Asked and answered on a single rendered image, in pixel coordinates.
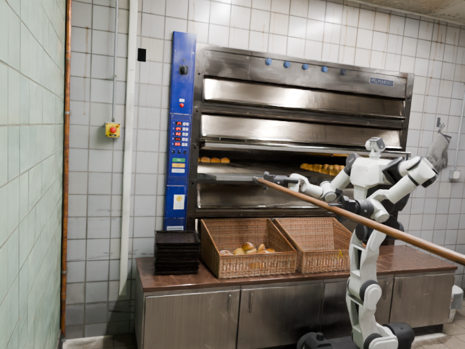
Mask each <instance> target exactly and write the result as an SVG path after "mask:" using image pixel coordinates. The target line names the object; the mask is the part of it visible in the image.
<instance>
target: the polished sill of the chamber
mask: <svg viewBox="0 0 465 349"><path fill-rule="evenodd" d="M305 178H307V180H308V182H324V181H333V180H334V179H335V177H305ZM197 179H210V180H215V179H213V178H211V177H209V176H208V175H206V174H203V173H198V175H197Z"/></svg>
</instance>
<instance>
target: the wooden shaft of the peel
mask: <svg viewBox="0 0 465 349"><path fill-rule="evenodd" d="M258 182H259V183H261V184H264V185H266V186H269V187H271V188H274V189H276V190H279V191H281V192H283V193H286V194H288V195H291V196H293V197H296V198H298V199H301V200H303V201H305V202H308V203H310V204H313V205H315V206H318V207H320V208H323V209H325V210H327V211H330V212H332V213H335V214H337V215H340V216H342V217H345V218H347V219H349V220H352V221H355V222H357V223H359V224H362V225H364V226H367V227H370V228H371V229H374V230H376V231H379V232H382V233H384V234H386V235H389V236H391V237H394V238H396V239H398V240H401V241H404V242H407V243H408V244H411V245H413V246H416V247H419V248H420V249H423V250H426V251H428V252H431V253H433V254H435V255H438V256H441V257H443V258H445V259H447V260H450V261H453V262H456V263H457V264H460V265H463V266H465V255H463V254H460V253H458V252H455V251H452V250H450V249H447V248H444V247H441V246H439V245H436V244H433V243H431V242H428V241H425V240H422V239H421V238H417V237H415V236H413V235H410V234H407V233H404V232H402V231H399V230H396V229H394V228H391V227H388V226H386V225H383V224H380V223H378V222H375V221H373V220H369V219H367V218H365V217H362V216H360V215H357V214H354V213H351V212H349V211H346V210H343V209H341V208H338V207H335V206H328V204H327V203H325V202H322V201H320V200H317V199H314V198H312V197H309V196H306V195H303V194H301V193H298V192H296V191H293V190H290V189H288V188H285V187H283V186H279V185H277V184H274V183H272V182H269V181H267V180H264V179H261V178H259V179H258Z"/></svg>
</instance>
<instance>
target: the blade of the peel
mask: <svg viewBox="0 0 465 349"><path fill-rule="evenodd" d="M203 174H205V175H208V176H209V177H211V178H213V179H215V180H224V181H252V180H253V176H263V175H264V174H237V173H210V172H203Z"/></svg>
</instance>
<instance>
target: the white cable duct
mask: <svg viewBox="0 0 465 349"><path fill-rule="evenodd" d="M137 13H138V0H130V8H129V45H128V65H127V101H126V121H125V158H124V177H123V196H122V234H121V253H120V290H119V296H123V295H127V262H128V241H129V209H130V190H131V156H132V137H133V119H134V84H135V66H136V31H137Z"/></svg>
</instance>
